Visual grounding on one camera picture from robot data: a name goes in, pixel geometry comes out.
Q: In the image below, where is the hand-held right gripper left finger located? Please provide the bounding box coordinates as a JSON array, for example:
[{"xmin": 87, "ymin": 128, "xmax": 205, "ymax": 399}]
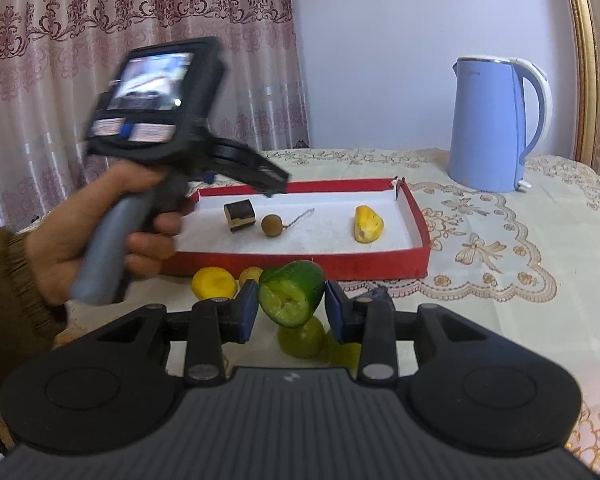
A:
[{"xmin": 92, "ymin": 280, "xmax": 259, "ymax": 387}]

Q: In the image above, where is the small yellow fruit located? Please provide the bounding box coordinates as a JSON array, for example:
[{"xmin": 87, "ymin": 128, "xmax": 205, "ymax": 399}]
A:
[{"xmin": 237, "ymin": 266, "xmax": 265, "ymax": 288}]

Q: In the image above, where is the yellow-green lime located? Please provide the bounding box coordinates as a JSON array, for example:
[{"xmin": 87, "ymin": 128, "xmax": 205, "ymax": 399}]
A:
[{"xmin": 278, "ymin": 316, "xmax": 327, "ymax": 360}]

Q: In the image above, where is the red cardboard box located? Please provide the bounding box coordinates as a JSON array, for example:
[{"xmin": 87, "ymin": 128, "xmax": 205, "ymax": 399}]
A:
[{"xmin": 157, "ymin": 176, "xmax": 431, "ymax": 281}]

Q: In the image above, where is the pink patterned curtain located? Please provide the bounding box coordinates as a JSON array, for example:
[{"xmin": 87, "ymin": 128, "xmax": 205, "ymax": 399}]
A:
[{"xmin": 0, "ymin": 0, "xmax": 311, "ymax": 233}]

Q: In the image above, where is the green tangerine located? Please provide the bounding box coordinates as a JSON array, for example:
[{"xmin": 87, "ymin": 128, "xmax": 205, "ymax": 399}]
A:
[{"xmin": 325, "ymin": 332, "xmax": 363, "ymax": 368}]

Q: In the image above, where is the person's left hand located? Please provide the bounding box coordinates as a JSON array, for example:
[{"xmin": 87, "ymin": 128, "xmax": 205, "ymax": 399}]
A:
[{"xmin": 25, "ymin": 162, "xmax": 197, "ymax": 308}]

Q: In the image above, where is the gold frame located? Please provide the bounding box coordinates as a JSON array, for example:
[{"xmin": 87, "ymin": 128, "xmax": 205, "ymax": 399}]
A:
[{"xmin": 560, "ymin": 0, "xmax": 600, "ymax": 168}]

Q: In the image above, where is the brown longan with stem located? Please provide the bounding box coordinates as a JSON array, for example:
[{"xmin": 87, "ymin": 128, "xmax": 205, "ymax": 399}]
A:
[{"xmin": 261, "ymin": 207, "xmax": 317, "ymax": 238}]

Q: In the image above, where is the blue electric kettle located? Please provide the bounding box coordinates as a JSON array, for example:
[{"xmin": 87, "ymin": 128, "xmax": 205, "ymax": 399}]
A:
[{"xmin": 447, "ymin": 55, "xmax": 553, "ymax": 193}]

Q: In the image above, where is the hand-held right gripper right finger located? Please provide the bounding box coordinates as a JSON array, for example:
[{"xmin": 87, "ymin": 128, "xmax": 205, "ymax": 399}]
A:
[{"xmin": 325, "ymin": 280, "xmax": 501, "ymax": 386}]

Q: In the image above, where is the person's left forearm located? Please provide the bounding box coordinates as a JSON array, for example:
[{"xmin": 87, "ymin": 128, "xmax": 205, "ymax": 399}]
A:
[{"xmin": 0, "ymin": 227, "xmax": 71, "ymax": 413}]

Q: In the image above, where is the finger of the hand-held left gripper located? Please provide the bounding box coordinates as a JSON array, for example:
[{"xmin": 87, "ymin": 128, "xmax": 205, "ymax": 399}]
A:
[{"xmin": 240, "ymin": 144, "xmax": 291, "ymax": 197}]

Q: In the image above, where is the green cut fruit half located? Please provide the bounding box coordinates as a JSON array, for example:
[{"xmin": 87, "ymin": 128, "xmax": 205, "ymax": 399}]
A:
[{"xmin": 257, "ymin": 260, "xmax": 327, "ymax": 330}]

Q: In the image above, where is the large yellow fruit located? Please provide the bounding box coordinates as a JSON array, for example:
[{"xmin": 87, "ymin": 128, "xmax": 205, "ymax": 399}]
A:
[{"xmin": 191, "ymin": 266, "xmax": 238, "ymax": 301}]

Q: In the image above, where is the dark eggplant piece left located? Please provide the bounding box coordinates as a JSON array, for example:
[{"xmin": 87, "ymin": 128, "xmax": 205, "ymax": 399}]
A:
[{"xmin": 223, "ymin": 199, "xmax": 258, "ymax": 233}]

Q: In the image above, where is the yellow fruit piece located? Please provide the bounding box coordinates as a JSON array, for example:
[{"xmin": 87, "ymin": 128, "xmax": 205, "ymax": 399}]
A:
[{"xmin": 352, "ymin": 204, "xmax": 386, "ymax": 245}]

